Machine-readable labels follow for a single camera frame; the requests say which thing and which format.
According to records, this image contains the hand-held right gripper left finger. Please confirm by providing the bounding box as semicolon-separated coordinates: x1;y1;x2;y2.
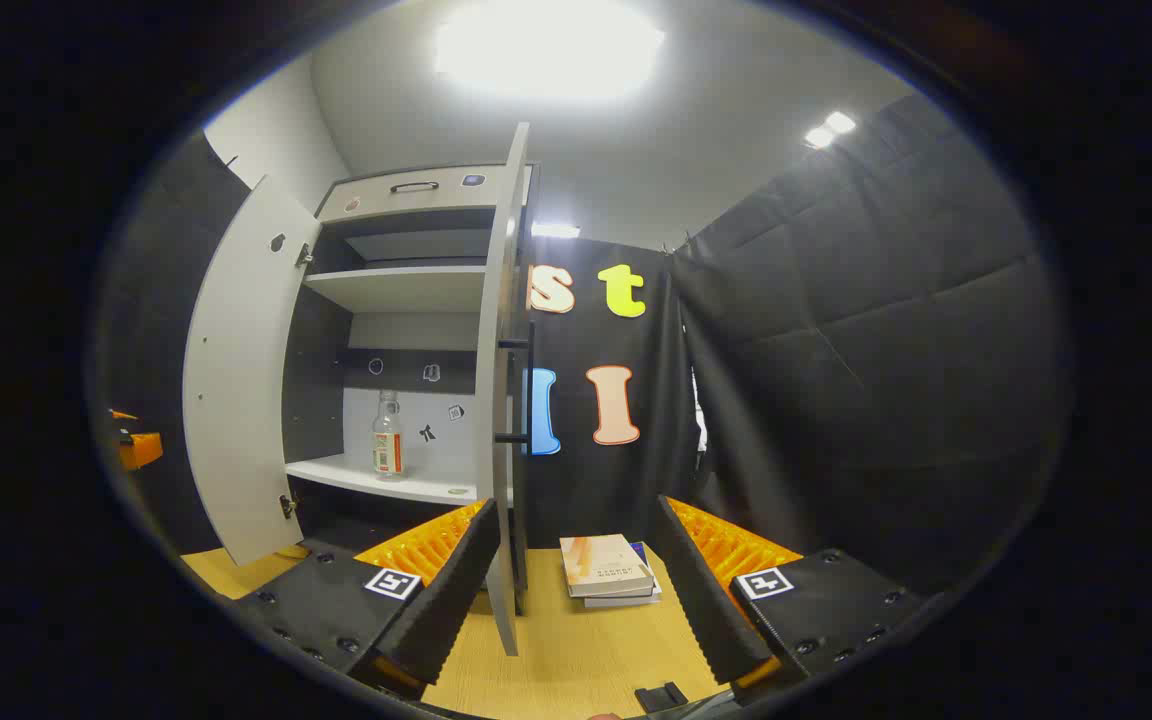
236;498;502;701

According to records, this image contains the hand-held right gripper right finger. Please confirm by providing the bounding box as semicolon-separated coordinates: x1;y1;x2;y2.
654;495;922;706

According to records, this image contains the grey cabinet door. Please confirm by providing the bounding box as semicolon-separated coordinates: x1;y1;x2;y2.
183;175;322;568
474;122;534;658

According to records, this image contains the clear glass bottle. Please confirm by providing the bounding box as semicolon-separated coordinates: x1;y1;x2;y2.
371;390;407;481

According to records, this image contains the grey cabinet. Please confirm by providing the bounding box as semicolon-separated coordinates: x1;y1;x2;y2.
281;165;537;561

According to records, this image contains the quilted black cloth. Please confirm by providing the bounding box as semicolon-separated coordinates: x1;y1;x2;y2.
671;95;1072;591
101;135;252;556

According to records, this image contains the beige book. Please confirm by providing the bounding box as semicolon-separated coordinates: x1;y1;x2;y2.
560;534;655;599

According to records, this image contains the ceiling light panel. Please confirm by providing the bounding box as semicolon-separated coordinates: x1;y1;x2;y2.
436;0;667;101
804;110;857;149

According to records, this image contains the black door handle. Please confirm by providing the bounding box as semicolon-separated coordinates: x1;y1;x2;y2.
496;322;537;456

